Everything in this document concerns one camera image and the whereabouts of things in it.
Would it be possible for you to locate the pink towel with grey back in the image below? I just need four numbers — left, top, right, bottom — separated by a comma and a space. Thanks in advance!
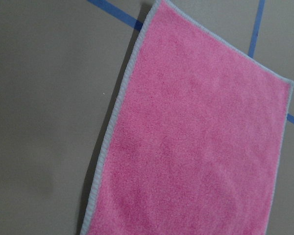
80, 0, 294, 235

